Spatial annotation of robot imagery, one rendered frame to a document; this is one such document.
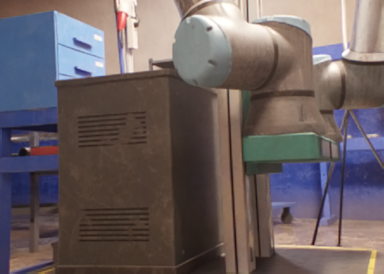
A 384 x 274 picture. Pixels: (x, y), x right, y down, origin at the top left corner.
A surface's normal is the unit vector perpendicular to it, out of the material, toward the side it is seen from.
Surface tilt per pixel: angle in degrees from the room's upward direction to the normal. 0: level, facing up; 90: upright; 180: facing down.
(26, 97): 90
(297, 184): 90
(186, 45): 94
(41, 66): 90
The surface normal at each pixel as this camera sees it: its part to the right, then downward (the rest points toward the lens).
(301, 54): 0.57, -0.09
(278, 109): -0.25, -0.40
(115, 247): -0.36, -0.06
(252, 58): 0.56, 0.23
